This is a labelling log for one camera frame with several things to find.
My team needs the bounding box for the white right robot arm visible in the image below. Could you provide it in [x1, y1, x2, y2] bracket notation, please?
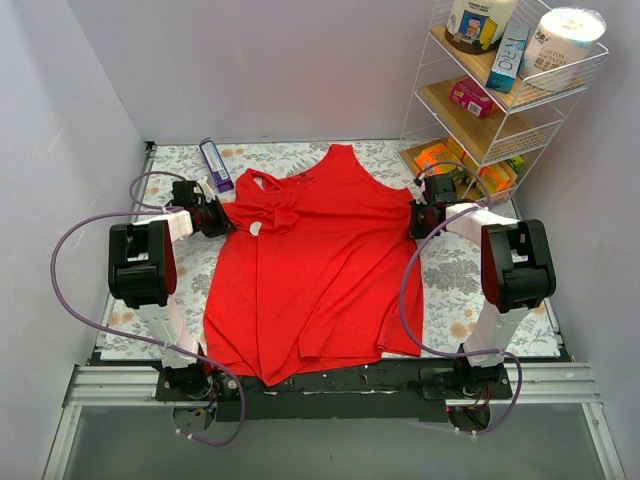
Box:
[409, 173, 556, 399]

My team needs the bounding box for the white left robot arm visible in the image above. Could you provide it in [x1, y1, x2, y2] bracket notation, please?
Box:
[108, 178, 235, 400]

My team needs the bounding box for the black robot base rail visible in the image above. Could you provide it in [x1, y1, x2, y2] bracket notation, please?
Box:
[154, 357, 511, 424]

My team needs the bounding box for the aluminium frame rail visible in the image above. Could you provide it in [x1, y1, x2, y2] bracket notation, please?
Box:
[44, 363, 624, 479]

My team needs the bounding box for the orange box on shelf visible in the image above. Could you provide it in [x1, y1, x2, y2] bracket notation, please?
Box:
[474, 161, 517, 202]

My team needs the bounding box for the white wire shelf rack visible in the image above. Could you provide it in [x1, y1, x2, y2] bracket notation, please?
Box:
[399, 1, 608, 202]

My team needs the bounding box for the blue toothpaste box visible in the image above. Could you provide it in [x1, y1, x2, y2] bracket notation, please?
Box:
[486, 22, 530, 93]

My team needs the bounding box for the white toilet paper roll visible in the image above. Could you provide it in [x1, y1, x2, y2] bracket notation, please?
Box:
[518, 7, 606, 92]

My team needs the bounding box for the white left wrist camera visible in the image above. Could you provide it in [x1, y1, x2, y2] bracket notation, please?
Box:
[196, 176, 215, 199]

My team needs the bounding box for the pink tissue box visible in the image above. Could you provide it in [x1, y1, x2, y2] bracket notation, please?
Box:
[449, 77, 494, 119]

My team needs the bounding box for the purple rectangular box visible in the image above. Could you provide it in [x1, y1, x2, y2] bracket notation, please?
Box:
[199, 139, 234, 193]

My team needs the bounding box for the cartoon toilet paper pack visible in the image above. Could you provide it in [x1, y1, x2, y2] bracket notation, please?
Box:
[445, 0, 518, 55]

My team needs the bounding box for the red tank top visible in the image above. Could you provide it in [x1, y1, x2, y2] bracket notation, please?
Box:
[203, 144, 424, 386]

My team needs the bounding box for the floral patterned table mat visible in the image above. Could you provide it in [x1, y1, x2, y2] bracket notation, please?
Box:
[102, 139, 559, 360]

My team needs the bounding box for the orange green snack box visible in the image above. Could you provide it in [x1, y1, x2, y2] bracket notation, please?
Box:
[414, 143, 463, 175]

